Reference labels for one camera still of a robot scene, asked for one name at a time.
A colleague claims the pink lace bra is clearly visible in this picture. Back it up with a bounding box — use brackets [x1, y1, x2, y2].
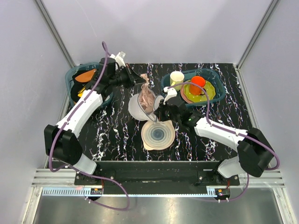
[139, 74, 155, 113]

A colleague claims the yellow green plate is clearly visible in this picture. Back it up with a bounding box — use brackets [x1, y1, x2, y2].
[180, 81, 216, 104]

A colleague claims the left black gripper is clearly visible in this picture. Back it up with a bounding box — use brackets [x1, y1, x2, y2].
[110, 63, 147, 90]

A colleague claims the pink blue swirl plate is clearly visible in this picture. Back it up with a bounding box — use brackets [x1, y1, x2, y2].
[141, 120, 176, 151]

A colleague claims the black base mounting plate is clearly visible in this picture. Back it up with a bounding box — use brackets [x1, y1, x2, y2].
[74, 160, 241, 189]

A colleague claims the cream yellow mug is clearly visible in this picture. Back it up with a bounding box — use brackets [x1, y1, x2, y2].
[170, 71, 185, 91]

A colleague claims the black cloth in bin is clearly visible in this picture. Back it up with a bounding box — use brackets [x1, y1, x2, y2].
[71, 71, 89, 101]

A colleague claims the white slotted cable duct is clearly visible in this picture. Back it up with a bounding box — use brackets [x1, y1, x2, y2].
[42, 187, 216, 197]

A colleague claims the yellow cloth in bin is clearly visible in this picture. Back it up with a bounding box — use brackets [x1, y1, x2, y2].
[74, 87, 85, 103]

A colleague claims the right aluminium frame post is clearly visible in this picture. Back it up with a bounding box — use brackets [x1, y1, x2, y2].
[236, 0, 281, 70]

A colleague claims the purple cable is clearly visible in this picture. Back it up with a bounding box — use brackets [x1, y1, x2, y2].
[167, 79, 281, 203]
[48, 41, 130, 210]

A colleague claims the left aluminium frame post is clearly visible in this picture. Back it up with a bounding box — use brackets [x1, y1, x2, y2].
[33, 0, 76, 68]

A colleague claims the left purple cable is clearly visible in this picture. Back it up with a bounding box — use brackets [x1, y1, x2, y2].
[48, 41, 130, 210]

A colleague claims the left teal plastic bin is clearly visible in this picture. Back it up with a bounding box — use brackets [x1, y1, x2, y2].
[65, 62, 99, 107]

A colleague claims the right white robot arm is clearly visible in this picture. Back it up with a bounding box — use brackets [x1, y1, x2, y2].
[153, 87, 274, 185]

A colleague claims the aluminium frame post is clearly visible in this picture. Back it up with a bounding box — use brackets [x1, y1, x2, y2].
[236, 0, 281, 70]
[33, 0, 76, 68]

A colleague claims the orange cup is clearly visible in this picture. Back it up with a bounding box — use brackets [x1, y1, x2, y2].
[189, 76, 206, 95]

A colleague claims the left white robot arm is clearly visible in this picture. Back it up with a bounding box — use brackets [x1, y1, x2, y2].
[44, 51, 145, 185]

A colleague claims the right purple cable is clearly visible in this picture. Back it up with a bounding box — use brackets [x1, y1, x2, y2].
[167, 79, 281, 203]

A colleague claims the peach brown bra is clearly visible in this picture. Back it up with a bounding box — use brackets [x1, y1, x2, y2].
[75, 69, 97, 83]

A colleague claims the white mesh laundry bag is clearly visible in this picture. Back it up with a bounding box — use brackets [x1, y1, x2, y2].
[128, 92, 164, 123]

